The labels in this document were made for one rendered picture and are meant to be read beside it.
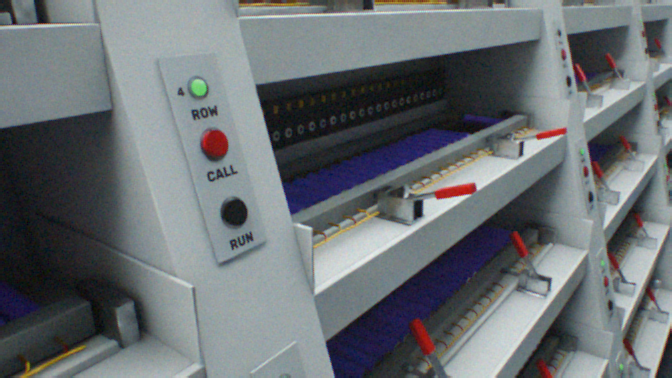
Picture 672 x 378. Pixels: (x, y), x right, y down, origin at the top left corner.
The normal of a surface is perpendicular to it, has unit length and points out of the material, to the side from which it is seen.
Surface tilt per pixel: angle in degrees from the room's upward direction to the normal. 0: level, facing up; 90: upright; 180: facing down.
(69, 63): 107
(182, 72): 90
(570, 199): 90
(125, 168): 90
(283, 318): 90
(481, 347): 17
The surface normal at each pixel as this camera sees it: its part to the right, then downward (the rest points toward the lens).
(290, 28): 0.79, 0.18
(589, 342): -0.62, 0.27
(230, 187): 0.75, -0.10
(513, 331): -0.02, -0.95
